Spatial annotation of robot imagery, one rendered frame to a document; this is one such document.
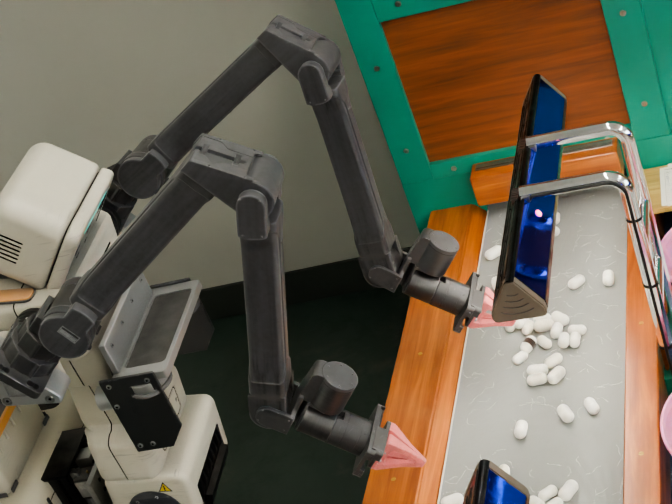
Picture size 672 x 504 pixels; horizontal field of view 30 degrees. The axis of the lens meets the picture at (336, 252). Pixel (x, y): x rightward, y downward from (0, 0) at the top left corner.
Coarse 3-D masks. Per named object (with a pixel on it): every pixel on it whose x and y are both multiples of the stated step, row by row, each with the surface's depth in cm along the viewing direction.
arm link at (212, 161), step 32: (192, 160) 163; (224, 160) 165; (256, 160) 168; (160, 192) 169; (192, 192) 166; (224, 192) 164; (160, 224) 171; (128, 256) 175; (96, 288) 179; (64, 320) 180; (96, 320) 181; (64, 352) 184
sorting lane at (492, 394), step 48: (576, 240) 246; (624, 240) 241; (624, 288) 229; (480, 336) 231; (624, 336) 218; (480, 384) 220; (576, 384) 212; (624, 384) 208; (480, 432) 210; (528, 432) 206; (576, 432) 203; (528, 480) 198; (576, 480) 194
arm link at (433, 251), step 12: (420, 240) 212; (432, 240) 212; (444, 240) 214; (456, 240) 215; (408, 252) 219; (420, 252) 214; (432, 252) 212; (444, 252) 211; (456, 252) 213; (408, 264) 214; (420, 264) 214; (432, 264) 213; (444, 264) 213; (372, 276) 216; (384, 276) 215; (396, 276) 215
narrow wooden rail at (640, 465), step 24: (648, 312) 217; (648, 336) 212; (648, 360) 207; (648, 384) 202; (624, 408) 200; (648, 408) 198; (624, 432) 196; (648, 432) 194; (624, 456) 191; (648, 456) 190; (624, 480) 187; (648, 480) 186
